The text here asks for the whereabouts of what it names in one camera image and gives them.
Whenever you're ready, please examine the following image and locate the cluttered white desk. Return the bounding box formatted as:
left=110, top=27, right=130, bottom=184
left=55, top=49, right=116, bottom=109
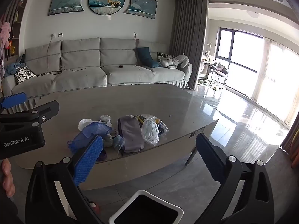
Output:
left=198, top=41, right=219, bottom=85

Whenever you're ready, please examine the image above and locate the white table label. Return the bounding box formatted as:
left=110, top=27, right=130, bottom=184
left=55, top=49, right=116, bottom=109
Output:
left=190, top=127, right=206, bottom=139

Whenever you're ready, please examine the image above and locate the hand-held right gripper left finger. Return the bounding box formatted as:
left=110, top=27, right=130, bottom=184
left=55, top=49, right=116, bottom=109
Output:
left=25, top=134, right=104, bottom=224

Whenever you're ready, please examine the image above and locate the small grey container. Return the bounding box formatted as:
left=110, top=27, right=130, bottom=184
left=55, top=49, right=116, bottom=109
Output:
left=103, top=130, right=120, bottom=148

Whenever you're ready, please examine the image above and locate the person's left hand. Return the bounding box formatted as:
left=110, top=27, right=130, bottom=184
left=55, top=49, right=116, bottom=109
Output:
left=0, top=158, right=13, bottom=199

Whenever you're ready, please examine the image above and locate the teal curved wall painting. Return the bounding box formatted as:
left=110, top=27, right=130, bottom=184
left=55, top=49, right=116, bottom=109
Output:
left=48, top=0, right=90, bottom=16
left=123, top=0, right=159, bottom=20

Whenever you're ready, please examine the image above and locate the black cable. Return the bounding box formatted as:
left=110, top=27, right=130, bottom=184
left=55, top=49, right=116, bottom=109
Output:
left=35, top=36, right=87, bottom=76

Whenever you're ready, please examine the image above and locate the black white floral pillow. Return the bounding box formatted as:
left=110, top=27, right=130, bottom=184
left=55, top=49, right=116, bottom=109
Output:
left=14, top=66, right=37, bottom=85
left=157, top=52, right=175, bottom=63

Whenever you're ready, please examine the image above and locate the pink garment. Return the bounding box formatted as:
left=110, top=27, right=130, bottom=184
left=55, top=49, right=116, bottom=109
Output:
left=0, top=21, right=12, bottom=50

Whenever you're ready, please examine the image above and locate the white sheer curtain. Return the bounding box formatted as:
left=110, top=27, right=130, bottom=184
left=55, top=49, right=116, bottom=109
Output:
left=249, top=36, right=299, bottom=129

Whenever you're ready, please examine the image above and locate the grey curtain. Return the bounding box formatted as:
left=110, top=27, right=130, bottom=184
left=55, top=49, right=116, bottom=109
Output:
left=168, top=0, right=209, bottom=90

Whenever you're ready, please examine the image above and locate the teal pillow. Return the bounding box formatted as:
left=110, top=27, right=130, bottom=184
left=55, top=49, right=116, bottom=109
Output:
left=136, top=47, right=162, bottom=68

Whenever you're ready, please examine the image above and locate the grey coffee table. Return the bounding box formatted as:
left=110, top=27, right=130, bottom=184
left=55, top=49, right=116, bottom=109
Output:
left=14, top=84, right=219, bottom=191

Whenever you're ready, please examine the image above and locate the dark framed window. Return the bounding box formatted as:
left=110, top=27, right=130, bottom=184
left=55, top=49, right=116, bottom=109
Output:
left=214, top=27, right=264, bottom=86

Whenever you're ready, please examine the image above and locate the blue mesh bag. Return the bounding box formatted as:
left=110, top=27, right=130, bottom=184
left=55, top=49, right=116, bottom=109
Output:
left=67, top=121, right=113, bottom=155

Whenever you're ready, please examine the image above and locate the grey purple cloth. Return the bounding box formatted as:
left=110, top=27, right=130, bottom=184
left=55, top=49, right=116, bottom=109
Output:
left=117, top=115, right=145, bottom=153

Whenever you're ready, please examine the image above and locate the grey plush toy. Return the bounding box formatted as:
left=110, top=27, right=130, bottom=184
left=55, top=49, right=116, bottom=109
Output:
left=159, top=53, right=190, bottom=70

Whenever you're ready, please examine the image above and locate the clear plastic bag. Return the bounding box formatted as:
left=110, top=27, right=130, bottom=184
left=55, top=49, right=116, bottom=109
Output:
left=141, top=116, right=161, bottom=146

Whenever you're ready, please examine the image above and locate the clear bag with yellow items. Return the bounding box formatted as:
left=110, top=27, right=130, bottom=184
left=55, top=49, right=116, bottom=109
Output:
left=136, top=113, right=169, bottom=136

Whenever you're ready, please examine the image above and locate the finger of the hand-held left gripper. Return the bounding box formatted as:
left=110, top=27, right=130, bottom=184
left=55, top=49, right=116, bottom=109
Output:
left=0, top=100, right=60, bottom=124
left=0, top=92, right=28, bottom=115

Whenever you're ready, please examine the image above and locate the swivel chair with clothes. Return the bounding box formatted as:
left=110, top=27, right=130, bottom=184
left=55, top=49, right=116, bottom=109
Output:
left=209, top=62, right=228, bottom=85

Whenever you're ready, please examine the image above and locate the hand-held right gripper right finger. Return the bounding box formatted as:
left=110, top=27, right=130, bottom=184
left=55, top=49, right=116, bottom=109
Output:
left=195, top=133, right=275, bottom=224

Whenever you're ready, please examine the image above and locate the white-rimmed black bin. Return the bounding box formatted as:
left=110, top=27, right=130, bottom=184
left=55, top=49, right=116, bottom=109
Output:
left=108, top=189, right=184, bottom=224

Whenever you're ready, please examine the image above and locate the grey fabric sofa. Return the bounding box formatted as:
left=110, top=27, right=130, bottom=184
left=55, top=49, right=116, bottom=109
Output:
left=2, top=37, right=193, bottom=113

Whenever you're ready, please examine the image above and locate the wall shelf unit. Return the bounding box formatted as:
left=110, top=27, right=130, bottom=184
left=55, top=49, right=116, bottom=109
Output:
left=0, top=0, right=30, bottom=80

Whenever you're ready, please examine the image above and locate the white plastic bag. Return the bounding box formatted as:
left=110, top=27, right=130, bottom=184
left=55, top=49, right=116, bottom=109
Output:
left=78, top=118, right=94, bottom=131

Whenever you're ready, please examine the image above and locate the small white jar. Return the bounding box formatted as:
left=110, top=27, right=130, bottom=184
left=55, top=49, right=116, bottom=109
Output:
left=100, top=114, right=112, bottom=127

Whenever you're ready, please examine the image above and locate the translucent blue plastic wrapper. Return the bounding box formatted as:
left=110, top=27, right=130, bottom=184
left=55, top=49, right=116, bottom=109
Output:
left=113, top=135, right=125, bottom=154

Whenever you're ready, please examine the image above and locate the blue cloth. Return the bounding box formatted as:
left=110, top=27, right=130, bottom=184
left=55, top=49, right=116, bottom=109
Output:
left=6, top=60, right=25, bottom=77

